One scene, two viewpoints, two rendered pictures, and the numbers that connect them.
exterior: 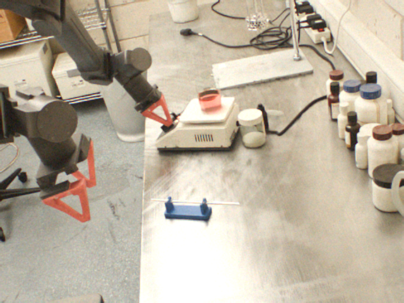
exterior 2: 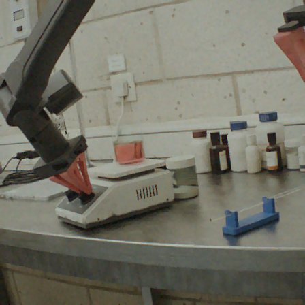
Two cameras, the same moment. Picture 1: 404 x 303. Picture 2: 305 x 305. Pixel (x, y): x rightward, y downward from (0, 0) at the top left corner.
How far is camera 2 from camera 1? 1.14 m
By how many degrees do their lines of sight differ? 56
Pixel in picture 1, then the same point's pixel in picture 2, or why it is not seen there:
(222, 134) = (168, 182)
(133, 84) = (53, 129)
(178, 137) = (115, 199)
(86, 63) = (45, 67)
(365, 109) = (276, 129)
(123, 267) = not seen: outside the picture
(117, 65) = (50, 91)
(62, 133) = not seen: outside the picture
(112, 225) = not seen: outside the picture
